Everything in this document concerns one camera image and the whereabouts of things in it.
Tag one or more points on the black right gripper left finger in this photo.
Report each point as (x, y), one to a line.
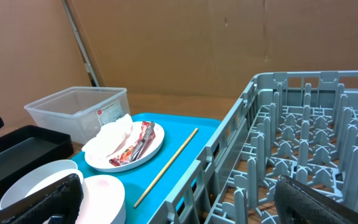
(58, 202)

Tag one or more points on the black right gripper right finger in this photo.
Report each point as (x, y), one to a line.
(298, 203)

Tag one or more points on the white bowl with rice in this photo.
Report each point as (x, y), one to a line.
(38, 179)

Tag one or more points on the white napkin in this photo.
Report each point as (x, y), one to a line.
(110, 137)

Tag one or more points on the red snack wrapper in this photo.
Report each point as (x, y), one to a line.
(133, 152)

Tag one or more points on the wooden chopstick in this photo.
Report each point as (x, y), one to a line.
(165, 168)

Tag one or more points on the white round plate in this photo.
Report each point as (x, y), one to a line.
(103, 165)

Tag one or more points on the teal plastic tray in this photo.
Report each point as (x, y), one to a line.
(136, 180)

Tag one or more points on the black plastic tray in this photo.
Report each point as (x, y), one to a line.
(28, 148)

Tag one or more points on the grey dish rack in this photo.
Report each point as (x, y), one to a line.
(300, 124)

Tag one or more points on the clear plastic bin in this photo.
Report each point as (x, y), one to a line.
(80, 111)

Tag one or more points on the grey metal pole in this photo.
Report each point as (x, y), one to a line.
(87, 63)

